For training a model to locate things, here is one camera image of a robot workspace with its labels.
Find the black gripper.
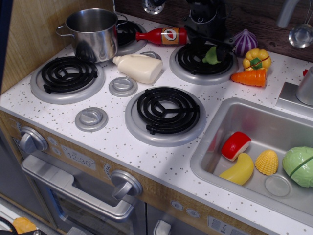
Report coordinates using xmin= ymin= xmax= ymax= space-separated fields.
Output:
xmin=184 ymin=9 xmax=234 ymax=62

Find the green toy broccoli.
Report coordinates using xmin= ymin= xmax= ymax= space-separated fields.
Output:
xmin=202 ymin=46 xmax=220 ymax=65

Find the stainless steel pot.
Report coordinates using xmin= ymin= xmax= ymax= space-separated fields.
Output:
xmin=56 ymin=8 xmax=128 ymax=63

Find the back right black burner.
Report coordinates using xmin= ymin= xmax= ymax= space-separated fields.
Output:
xmin=169 ymin=44 xmax=239 ymax=86

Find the black burner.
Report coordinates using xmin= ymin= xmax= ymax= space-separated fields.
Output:
xmin=125 ymin=87 xmax=206 ymax=147
xmin=30 ymin=56 xmax=105 ymax=105
xmin=116 ymin=20 xmax=147 ymax=56
xmin=169 ymin=44 xmax=239 ymax=86

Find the purple toy onion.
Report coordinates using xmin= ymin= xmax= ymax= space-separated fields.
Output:
xmin=232 ymin=29 xmax=258 ymax=57

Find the red toy ketchup bottle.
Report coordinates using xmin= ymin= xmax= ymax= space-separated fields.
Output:
xmin=135 ymin=27 xmax=188 ymax=45

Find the yellow toy bell pepper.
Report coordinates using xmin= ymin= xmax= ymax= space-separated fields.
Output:
xmin=242 ymin=48 xmax=271 ymax=71

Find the orange toy carrot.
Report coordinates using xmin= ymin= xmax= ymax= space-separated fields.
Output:
xmin=231 ymin=70 xmax=267 ymax=87

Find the cream toy bottle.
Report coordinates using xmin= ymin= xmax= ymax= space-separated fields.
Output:
xmin=112 ymin=54 xmax=163 ymax=84

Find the hanging perforated silver skimmer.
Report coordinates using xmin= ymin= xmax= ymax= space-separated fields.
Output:
xmin=141 ymin=0 xmax=166 ymax=15

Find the back left black burner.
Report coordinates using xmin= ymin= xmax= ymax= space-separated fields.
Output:
xmin=116 ymin=20 xmax=147 ymax=56

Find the front right black burner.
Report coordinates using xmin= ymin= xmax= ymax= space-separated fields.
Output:
xmin=125 ymin=87 xmax=206 ymax=147

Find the hanging silver ladle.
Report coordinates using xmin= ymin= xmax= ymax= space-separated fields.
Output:
xmin=289 ymin=0 xmax=313 ymax=48

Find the upper grey stovetop knob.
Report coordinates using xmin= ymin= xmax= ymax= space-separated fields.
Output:
xmin=109 ymin=76 xmax=138 ymax=97

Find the grey stovetop knob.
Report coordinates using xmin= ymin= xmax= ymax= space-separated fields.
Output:
xmin=75 ymin=107 xmax=109 ymax=132
xmin=109 ymin=76 xmax=138 ymax=97

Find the red toy cheese wedge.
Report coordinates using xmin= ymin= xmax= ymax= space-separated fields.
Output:
xmin=221 ymin=132 xmax=251 ymax=162

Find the silver metal sink basin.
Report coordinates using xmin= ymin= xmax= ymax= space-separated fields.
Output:
xmin=190 ymin=98 xmax=313 ymax=226

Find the grey toy faucet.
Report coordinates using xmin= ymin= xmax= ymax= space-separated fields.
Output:
xmin=276 ymin=0 xmax=313 ymax=116

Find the yellow toy corn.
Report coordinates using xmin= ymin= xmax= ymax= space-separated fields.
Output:
xmin=255 ymin=149 xmax=279 ymax=176

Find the yellow toy banana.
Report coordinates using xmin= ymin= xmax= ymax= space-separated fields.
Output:
xmin=219 ymin=153 xmax=254 ymax=186

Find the lower grey stovetop knob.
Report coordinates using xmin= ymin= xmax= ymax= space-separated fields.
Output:
xmin=75 ymin=107 xmax=109 ymax=132

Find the green toy cabbage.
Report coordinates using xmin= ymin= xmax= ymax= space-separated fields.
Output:
xmin=282 ymin=146 xmax=313 ymax=188

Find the front left black burner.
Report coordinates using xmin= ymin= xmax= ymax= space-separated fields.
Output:
xmin=30 ymin=56 xmax=105 ymax=105

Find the right silver oven dial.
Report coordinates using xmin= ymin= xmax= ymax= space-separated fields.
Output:
xmin=111 ymin=170 xmax=143 ymax=200

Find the silver oven dial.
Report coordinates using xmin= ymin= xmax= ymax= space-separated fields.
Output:
xmin=20 ymin=126 xmax=48 ymax=154
xmin=111 ymin=170 xmax=143 ymax=200

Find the oven clock display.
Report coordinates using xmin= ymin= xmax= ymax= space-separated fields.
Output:
xmin=61 ymin=145 xmax=96 ymax=171

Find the left silver oven dial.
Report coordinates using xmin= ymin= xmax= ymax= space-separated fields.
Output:
xmin=20 ymin=126 xmax=48 ymax=154

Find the orange object bottom left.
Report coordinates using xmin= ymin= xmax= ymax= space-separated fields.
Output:
xmin=12 ymin=217 xmax=37 ymax=235

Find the white cabinet door handle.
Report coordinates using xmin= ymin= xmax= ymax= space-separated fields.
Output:
xmin=153 ymin=220 xmax=171 ymax=235

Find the silver oven door handle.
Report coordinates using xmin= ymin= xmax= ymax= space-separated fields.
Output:
xmin=22 ymin=155 xmax=134 ymax=222

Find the black braided cable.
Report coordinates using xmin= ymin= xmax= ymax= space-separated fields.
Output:
xmin=0 ymin=215 xmax=15 ymax=232

